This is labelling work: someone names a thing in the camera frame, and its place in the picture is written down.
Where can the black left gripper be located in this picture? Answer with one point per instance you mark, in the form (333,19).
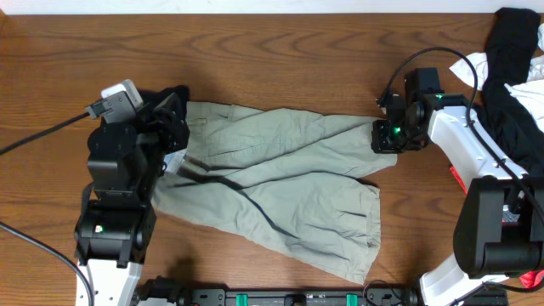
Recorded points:
(171,121)

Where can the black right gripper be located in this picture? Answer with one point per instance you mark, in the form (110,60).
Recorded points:
(383,136)

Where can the khaki green shorts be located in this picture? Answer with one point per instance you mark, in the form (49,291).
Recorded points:
(289,180)

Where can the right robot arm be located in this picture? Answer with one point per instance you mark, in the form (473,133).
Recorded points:
(499,232)

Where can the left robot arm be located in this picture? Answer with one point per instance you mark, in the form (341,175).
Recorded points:
(126,158)

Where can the grey red trimmed garment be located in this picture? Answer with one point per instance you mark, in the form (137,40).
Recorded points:
(458,178)

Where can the white garment right pile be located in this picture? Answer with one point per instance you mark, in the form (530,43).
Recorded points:
(529,93)

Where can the black garment right pile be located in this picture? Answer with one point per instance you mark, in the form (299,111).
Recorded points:
(510,46)

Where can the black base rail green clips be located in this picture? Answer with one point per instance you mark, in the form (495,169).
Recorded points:
(164,291)

